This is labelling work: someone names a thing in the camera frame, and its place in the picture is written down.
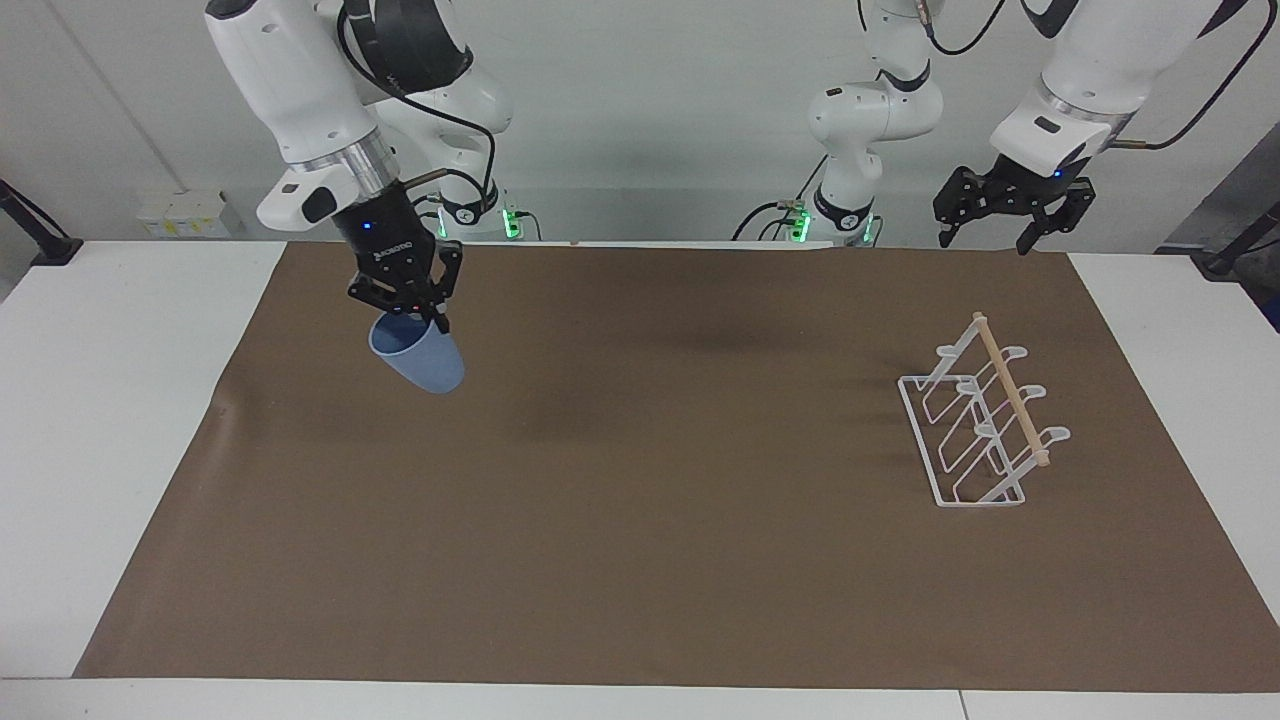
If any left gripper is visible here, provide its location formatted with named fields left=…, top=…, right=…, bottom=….
left=932, top=154, right=1098, bottom=257

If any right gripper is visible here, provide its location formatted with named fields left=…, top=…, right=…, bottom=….
left=332, top=179, right=465, bottom=336

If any blue plastic cup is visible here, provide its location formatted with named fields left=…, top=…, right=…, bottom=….
left=368, top=311, right=468, bottom=396

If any black stand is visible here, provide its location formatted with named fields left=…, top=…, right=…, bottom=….
left=1188, top=198, right=1280, bottom=279
left=0, top=178, right=85, bottom=268

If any black cable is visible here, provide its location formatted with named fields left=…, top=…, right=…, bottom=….
left=731, top=154, right=831, bottom=243
left=918, top=0, right=1009, bottom=58
left=336, top=0, right=500, bottom=217
left=1104, top=0, right=1280, bottom=154

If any white wire cup rack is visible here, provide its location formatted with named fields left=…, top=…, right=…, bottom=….
left=896, top=310, right=1073, bottom=511

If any white wall socket box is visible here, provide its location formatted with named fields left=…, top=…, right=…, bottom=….
left=136, top=189, right=247, bottom=240

